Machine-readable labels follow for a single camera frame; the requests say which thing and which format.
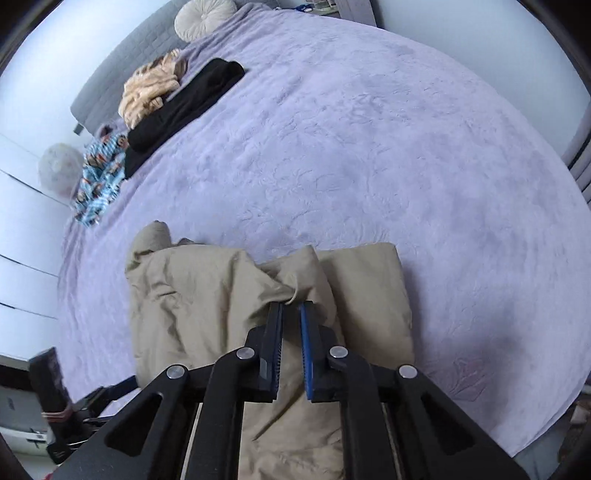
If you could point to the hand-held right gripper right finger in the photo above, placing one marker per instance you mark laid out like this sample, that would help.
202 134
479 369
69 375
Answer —
307 350

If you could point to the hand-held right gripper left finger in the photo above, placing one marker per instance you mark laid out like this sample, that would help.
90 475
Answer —
276 341

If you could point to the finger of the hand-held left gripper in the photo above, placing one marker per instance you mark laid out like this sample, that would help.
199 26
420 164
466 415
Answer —
111 390

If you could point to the beige puffer jacket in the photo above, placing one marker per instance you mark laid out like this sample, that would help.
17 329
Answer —
194 300

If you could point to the white storage box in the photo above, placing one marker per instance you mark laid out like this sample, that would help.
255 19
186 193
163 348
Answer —
23 415

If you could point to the white wardrobe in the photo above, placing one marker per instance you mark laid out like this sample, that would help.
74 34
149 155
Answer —
23 240

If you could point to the purple fleece blanket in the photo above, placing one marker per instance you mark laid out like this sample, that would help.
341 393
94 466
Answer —
346 161

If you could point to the blue cartoon print cloth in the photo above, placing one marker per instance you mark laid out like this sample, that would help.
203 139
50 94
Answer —
102 173

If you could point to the black garment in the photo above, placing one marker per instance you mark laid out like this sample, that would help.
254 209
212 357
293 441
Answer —
184 106

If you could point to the striped beige garment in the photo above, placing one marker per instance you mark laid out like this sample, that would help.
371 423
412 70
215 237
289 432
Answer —
147 90

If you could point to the grey padded headboard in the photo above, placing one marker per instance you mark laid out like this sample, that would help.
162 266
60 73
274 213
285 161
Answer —
124 64

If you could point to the round cream cushion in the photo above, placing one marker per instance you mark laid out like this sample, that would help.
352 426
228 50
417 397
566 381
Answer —
205 16

